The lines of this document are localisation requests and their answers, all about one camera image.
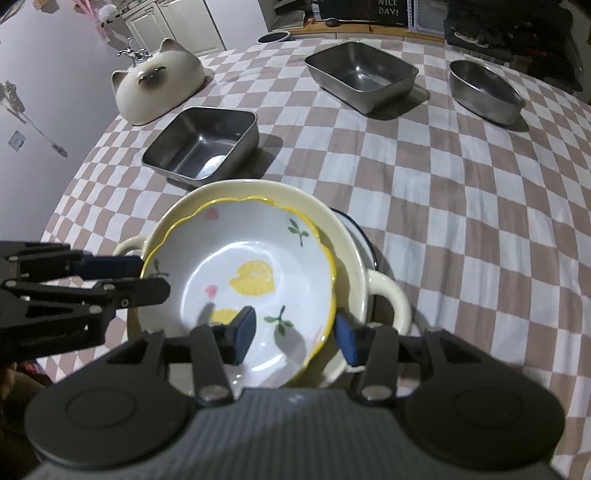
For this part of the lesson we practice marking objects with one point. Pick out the floral bowl yellow rim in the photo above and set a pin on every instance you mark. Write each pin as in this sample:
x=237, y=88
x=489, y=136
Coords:
x=240, y=244

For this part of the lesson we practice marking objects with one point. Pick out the large steel rectangular tray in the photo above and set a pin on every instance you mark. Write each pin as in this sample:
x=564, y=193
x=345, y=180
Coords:
x=360, y=69

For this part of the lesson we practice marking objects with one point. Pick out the black computer mouse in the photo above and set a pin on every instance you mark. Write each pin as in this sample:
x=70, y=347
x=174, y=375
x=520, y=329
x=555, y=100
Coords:
x=332, y=21

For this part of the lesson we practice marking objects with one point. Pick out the small steel rectangular tray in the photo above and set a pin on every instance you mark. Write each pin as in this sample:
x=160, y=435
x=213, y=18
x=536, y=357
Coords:
x=198, y=143

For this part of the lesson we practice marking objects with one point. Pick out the chrome faucet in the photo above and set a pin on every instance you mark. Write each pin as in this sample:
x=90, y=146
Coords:
x=138, y=54

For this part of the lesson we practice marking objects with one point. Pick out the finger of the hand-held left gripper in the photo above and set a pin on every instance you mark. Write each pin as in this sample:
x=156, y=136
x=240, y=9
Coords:
x=138, y=293
x=111, y=267

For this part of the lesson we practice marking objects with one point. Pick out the white cabinet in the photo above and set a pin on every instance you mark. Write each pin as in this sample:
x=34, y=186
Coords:
x=184, y=23

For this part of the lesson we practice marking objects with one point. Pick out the white refrigerator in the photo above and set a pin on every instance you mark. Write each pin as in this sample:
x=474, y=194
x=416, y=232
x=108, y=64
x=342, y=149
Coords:
x=46, y=55

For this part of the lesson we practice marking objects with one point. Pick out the dark round bowl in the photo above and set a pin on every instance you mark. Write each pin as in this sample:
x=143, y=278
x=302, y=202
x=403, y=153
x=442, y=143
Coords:
x=274, y=37

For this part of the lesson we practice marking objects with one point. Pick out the checkered tablecloth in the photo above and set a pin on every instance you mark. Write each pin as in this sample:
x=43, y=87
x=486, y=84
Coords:
x=461, y=207

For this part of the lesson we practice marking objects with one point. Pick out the dark clothes pile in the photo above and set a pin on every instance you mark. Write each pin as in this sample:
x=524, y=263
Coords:
x=508, y=32

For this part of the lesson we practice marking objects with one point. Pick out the black lettered sign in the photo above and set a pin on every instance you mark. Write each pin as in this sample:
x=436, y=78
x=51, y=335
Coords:
x=388, y=9

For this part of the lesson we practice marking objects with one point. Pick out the cat-shaped ceramic dish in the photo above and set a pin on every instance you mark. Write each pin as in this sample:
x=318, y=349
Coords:
x=157, y=97

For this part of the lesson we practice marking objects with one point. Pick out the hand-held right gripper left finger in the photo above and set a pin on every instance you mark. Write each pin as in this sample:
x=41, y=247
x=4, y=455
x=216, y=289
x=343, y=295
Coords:
x=244, y=334

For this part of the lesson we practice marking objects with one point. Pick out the white plush ornament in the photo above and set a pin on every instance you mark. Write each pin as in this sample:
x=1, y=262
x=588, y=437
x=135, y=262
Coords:
x=109, y=13

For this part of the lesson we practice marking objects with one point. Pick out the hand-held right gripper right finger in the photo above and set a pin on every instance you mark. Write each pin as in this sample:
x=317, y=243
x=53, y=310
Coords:
x=348, y=339

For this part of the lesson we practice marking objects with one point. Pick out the blue framed poster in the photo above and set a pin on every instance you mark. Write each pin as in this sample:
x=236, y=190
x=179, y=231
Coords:
x=427, y=14

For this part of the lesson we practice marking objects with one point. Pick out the oval steel bowl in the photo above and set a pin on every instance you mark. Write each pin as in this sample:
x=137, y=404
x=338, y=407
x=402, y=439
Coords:
x=480, y=83

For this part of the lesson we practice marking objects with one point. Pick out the white square plate dark rim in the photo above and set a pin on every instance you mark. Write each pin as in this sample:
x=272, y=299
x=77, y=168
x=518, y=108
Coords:
x=361, y=234

